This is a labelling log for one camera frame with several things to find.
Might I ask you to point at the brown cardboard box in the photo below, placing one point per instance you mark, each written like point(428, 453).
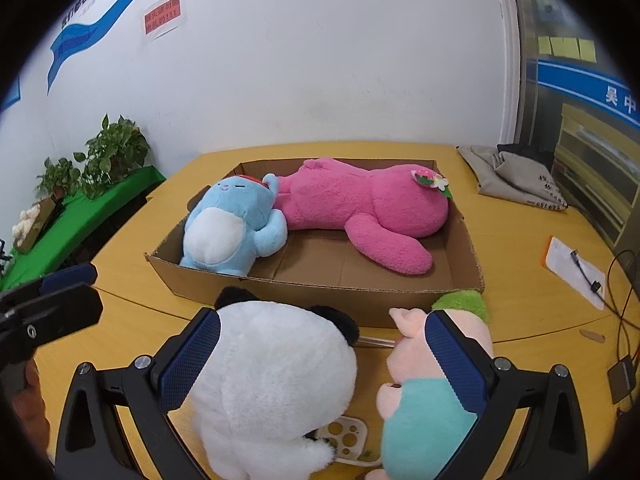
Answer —
point(310, 270)

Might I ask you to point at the black cloth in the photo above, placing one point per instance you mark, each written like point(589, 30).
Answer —
point(522, 151)

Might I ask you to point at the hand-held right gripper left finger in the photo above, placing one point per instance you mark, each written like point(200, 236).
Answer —
point(190, 360)

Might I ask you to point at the white fluffy ornament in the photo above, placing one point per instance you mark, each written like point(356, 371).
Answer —
point(25, 225)

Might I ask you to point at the yellow framed cabinet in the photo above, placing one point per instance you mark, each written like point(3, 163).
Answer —
point(600, 170)

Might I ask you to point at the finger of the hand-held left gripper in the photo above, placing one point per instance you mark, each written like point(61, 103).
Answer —
point(70, 275)
point(60, 310)

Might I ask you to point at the blue door sign strip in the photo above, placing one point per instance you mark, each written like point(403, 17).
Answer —
point(575, 80)

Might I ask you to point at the small brown box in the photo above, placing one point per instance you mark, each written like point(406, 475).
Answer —
point(42, 220)

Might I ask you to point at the white plastic tray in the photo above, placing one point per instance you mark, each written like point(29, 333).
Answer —
point(345, 430)

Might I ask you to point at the blue wall banner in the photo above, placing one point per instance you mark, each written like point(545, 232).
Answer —
point(75, 40)

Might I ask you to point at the red wall notice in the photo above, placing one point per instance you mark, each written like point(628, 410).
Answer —
point(162, 17)

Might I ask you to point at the grey cloth bag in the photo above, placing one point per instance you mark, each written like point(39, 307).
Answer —
point(515, 180)

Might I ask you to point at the blue plush toy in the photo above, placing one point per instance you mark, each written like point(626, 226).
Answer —
point(235, 210)

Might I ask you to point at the pink pig plush toy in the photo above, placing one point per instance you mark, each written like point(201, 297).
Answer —
point(415, 360)

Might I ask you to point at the yellow sticky notes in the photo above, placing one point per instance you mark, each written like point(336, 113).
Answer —
point(565, 47)

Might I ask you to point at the green table cloth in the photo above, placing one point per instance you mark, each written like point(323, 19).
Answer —
point(100, 210)

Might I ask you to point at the person's left hand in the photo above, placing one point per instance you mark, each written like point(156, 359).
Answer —
point(30, 410)

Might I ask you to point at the wooden stick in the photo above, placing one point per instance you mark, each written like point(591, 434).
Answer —
point(592, 335)

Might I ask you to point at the white panda plush toy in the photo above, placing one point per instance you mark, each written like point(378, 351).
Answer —
point(270, 375)

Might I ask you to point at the small black device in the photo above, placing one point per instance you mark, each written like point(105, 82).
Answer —
point(622, 380)

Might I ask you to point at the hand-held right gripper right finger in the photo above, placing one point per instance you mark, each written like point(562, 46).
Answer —
point(455, 360)

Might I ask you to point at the large potted green plant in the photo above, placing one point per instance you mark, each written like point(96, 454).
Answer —
point(117, 152)

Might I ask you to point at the white paper sheet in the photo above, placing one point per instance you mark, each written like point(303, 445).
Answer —
point(565, 265)

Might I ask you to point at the small potted green plant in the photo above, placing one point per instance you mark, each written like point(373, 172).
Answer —
point(57, 177)

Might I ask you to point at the green plush toy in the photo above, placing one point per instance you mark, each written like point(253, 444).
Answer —
point(462, 302)

